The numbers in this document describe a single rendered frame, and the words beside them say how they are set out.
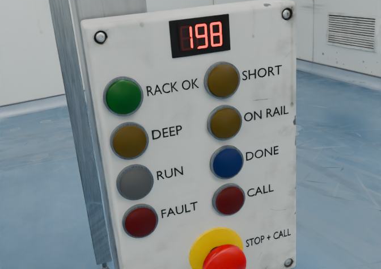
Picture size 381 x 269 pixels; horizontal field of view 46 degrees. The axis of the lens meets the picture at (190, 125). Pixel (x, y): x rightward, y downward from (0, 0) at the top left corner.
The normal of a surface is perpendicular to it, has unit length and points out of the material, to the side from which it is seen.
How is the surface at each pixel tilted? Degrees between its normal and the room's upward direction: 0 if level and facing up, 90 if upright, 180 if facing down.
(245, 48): 90
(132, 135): 87
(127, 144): 90
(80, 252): 0
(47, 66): 90
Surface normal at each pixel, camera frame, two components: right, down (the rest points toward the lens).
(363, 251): -0.08, -0.94
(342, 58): -0.89, 0.22
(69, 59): 0.32, 0.30
